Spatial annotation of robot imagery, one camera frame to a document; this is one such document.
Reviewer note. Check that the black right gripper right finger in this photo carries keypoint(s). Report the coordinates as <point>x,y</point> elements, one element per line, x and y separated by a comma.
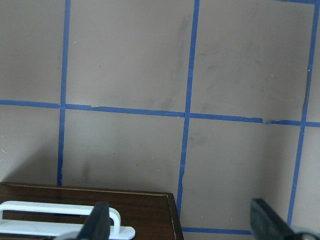
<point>266,224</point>

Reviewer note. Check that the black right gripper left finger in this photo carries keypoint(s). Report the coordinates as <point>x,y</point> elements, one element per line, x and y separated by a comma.
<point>97,225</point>

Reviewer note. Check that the white drawer handle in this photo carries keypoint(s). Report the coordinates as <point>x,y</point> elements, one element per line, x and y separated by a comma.
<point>45,225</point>

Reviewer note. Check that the dark brown wooden drawer cabinet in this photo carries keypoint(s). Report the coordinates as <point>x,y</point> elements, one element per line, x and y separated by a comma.
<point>153,215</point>

